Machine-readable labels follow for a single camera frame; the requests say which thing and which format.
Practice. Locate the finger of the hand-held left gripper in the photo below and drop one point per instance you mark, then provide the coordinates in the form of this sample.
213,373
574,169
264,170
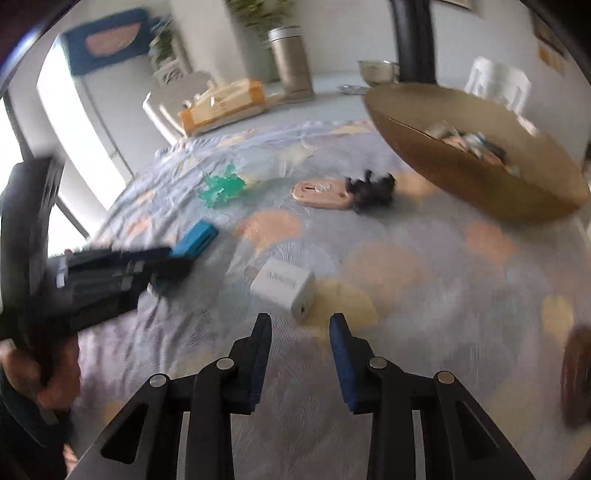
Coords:
147,255
173,273

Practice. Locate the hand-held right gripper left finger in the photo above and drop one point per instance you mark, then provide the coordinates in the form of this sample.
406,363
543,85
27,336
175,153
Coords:
258,364

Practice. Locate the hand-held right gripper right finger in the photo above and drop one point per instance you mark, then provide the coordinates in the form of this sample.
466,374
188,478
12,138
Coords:
344,364

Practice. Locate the blue box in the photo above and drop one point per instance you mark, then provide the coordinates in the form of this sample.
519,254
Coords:
196,240

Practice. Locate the white charger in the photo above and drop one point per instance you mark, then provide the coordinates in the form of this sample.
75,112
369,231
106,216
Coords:
281,287

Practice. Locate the wooden bowl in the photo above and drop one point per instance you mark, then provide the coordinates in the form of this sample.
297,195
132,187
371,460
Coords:
461,175

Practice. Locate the person's left forearm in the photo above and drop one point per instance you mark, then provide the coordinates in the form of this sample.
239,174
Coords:
27,429

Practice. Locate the person's left hand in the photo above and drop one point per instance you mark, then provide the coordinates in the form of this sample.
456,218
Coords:
55,383

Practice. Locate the printed blanket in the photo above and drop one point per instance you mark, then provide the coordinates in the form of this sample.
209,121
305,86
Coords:
415,300

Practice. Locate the teal green toy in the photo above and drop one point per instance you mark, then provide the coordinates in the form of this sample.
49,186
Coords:
221,187

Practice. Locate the window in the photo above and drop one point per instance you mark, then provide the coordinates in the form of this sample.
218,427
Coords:
55,152

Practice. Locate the orange white cardboard box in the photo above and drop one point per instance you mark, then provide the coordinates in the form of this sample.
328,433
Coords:
221,108

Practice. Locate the pink flat plate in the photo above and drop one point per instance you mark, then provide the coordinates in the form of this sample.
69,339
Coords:
318,194

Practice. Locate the small black toy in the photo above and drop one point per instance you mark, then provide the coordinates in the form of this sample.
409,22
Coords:
371,191

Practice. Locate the small potted plant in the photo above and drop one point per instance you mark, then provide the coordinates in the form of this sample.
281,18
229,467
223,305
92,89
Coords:
168,50

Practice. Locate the brown round object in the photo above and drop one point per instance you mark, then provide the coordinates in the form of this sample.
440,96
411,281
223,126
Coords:
577,378

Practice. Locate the gold tumbler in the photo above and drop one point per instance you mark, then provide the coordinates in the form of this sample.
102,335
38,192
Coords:
291,64

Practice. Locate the pile of small toys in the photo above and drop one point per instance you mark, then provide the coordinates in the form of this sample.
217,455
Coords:
471,143

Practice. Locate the small metal dish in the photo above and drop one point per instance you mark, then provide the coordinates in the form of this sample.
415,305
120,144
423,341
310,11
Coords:
353,89

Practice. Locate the tall green plant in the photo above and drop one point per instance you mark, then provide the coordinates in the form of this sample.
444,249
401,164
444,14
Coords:
261,16

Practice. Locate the metal bowl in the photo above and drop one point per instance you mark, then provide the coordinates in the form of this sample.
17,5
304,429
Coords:
378,71

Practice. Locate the black thermos bottle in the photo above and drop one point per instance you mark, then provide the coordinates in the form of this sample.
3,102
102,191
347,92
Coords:
413,41

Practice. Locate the blue wall poster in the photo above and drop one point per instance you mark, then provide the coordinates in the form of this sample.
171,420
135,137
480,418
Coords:
106,41

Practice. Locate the orange wall note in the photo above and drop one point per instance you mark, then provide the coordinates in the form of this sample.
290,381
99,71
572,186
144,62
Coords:
551,57

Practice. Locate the framed wall picture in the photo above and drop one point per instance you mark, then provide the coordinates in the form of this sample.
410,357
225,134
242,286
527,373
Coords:
547,30

